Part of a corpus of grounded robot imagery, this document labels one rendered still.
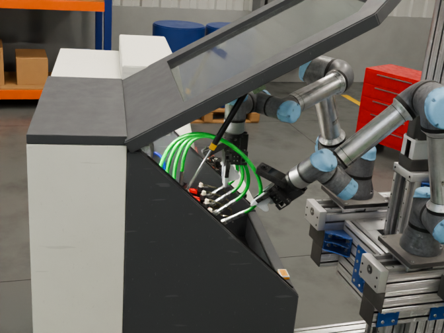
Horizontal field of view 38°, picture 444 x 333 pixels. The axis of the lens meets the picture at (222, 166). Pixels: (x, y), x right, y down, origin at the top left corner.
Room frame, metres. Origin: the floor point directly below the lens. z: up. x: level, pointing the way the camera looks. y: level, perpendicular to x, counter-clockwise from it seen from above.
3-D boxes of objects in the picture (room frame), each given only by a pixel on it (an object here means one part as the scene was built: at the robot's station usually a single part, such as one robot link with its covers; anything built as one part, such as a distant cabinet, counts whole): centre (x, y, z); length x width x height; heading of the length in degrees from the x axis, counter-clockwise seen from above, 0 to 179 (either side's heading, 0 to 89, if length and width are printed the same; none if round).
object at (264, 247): (2.18, -0.20, 0.87); 0.62 x 0.04 x 0.16; 11
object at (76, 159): (2.39, 0.55, 0.75); 1.40 x 0.28 x 1.50; 11
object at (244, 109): (2.15, -0.03, 1.50); 0.09 x 0.08 x 0.11; 138
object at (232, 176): (2.13, -0.04, 1.24); 0.06 x 0.03 x 0.09; 101
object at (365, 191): (2.57, -0.59, 1.09); 0.15 x 0.15 x 0.10
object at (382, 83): (6.23, -1.75, 0.43); 0.70 x 0.46 x 0.86; 44
